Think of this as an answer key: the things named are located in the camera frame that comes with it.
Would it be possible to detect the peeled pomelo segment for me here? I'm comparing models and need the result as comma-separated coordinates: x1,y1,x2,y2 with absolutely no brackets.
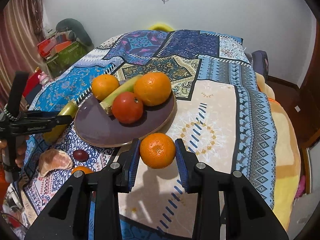
39,148,73,177

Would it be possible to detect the long yellow-green banana piece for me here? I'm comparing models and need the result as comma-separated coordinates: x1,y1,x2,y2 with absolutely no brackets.
43,100,78,144

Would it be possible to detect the medium orange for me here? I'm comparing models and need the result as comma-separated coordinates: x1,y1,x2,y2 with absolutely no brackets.
91,74,120,101

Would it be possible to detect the small mandarin orange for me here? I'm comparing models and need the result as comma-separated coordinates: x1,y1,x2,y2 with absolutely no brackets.
139,133,176,169

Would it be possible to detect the red tomato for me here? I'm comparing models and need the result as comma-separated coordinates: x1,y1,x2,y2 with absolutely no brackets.
112,92,144,125

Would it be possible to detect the short banana piece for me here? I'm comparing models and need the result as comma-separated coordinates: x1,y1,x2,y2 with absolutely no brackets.
100,75,142,115

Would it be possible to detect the large orange with Dole sticker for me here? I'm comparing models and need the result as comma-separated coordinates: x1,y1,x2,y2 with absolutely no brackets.
133,72,171,107

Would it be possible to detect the person's left hand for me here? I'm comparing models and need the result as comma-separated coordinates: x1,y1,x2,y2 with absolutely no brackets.
15,135,29,168

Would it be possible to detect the yellow fleece blanket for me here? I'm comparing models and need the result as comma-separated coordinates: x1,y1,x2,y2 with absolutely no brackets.
256,73,301,230

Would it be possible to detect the purple ceramic plate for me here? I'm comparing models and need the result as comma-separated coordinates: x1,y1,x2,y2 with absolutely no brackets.
74,93,177,147

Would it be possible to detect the green storage box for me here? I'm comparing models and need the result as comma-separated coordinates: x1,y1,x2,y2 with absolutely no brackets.
46,41,87,77

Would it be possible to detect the striped pink curtain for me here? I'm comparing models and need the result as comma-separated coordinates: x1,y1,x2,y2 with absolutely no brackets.
1,0,49,109

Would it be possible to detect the grey-green stuffed cushion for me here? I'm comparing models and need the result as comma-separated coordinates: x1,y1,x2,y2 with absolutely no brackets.
56,18,93,47

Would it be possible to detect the wooden door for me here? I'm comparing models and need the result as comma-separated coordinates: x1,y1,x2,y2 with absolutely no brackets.
300,23,319,144

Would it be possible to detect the dark blue pillow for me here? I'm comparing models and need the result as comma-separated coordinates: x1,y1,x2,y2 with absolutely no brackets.
252,50,269,80

